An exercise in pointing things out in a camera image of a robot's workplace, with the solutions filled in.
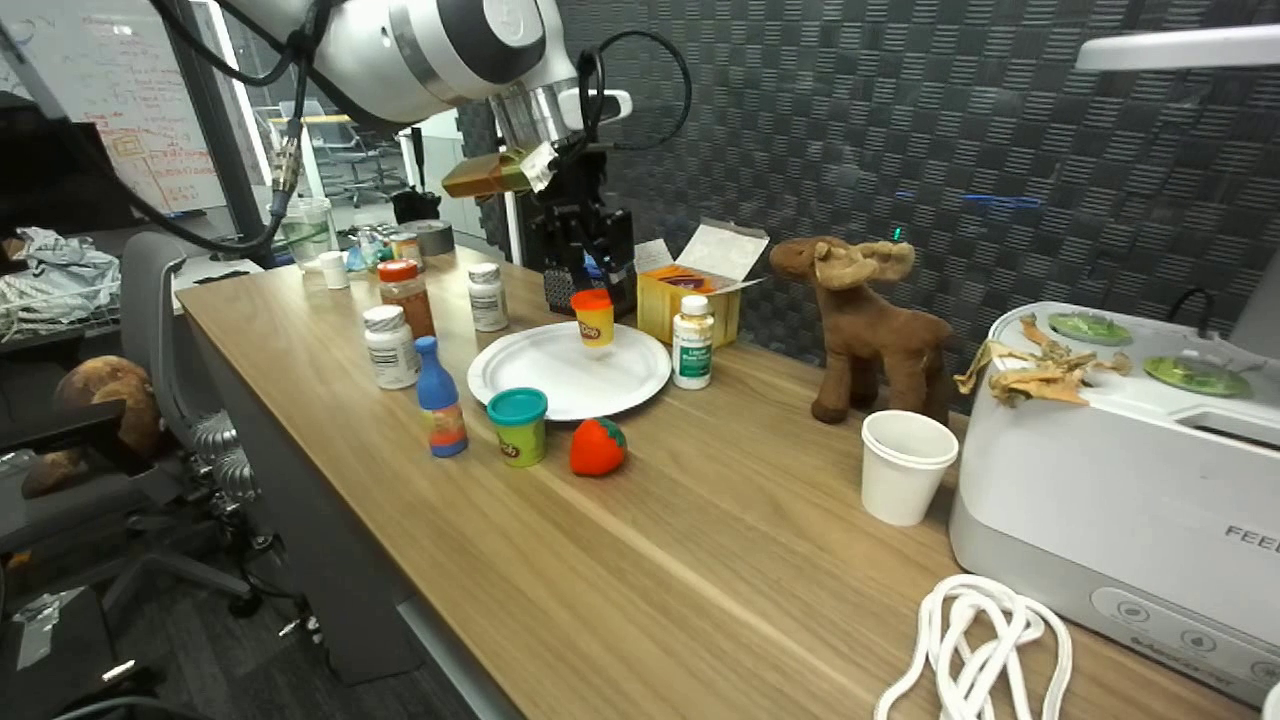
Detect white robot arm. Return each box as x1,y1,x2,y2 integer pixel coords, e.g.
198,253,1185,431
218,0,638,307

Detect orange lid play-doh can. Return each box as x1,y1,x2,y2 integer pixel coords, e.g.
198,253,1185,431
572,287,615,347

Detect small white green-label bottle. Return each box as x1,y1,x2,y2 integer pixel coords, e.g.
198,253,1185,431
672,292,714,387

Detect white coiled rope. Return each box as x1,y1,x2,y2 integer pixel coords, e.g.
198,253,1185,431
874,571,1077,720

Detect yellow open cardboard box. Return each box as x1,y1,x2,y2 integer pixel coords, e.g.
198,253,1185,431
638,219,770,347

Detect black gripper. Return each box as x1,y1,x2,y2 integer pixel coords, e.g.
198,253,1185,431
534,136,633,310

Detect white round plate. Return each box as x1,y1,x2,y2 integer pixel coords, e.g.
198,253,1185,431
469,318,672,422

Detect red strawberry plush toy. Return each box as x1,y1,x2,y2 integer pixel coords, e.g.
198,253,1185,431
570,420,629,475

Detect brown moose plush toy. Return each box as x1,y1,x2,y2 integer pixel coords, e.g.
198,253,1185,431
770,235,951,422

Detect blue toy bottle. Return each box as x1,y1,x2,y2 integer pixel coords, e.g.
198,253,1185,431
416,335,469,461

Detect dried brown leaves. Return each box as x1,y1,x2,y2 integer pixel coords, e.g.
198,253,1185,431
951,315,1133,408

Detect white appliance machine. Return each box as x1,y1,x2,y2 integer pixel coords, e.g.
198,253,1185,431
951,298,1280,705

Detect small white cup far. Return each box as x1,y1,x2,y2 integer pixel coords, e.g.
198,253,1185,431
317,253,350,287

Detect orange lid spice jar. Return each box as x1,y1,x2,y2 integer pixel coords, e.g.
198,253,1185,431
377,258,436,335

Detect black office chair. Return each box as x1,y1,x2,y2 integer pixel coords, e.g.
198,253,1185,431
0,224,326,644

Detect white pill bottle blue label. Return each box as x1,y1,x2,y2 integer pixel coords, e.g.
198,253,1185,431
359,305,416,387

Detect teal lid play-doh can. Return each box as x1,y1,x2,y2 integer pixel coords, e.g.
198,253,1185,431
488,387,548,469

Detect white paper cup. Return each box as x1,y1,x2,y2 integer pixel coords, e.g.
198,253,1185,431
861,408,962,529

